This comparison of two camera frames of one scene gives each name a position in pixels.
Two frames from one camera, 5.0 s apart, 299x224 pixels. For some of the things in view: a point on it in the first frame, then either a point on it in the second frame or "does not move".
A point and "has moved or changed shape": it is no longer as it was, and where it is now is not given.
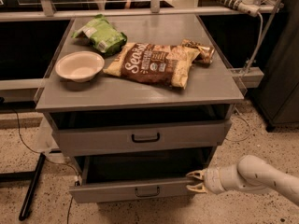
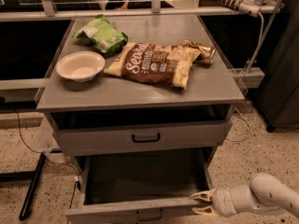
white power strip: [246, 4] does not move
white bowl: [79, 66] does not move
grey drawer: [143, 177] has moved or changed shape
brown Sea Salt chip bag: [162, 63] does not move
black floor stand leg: [28, 176] does not move
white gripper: [212, 180] → [224, 202]
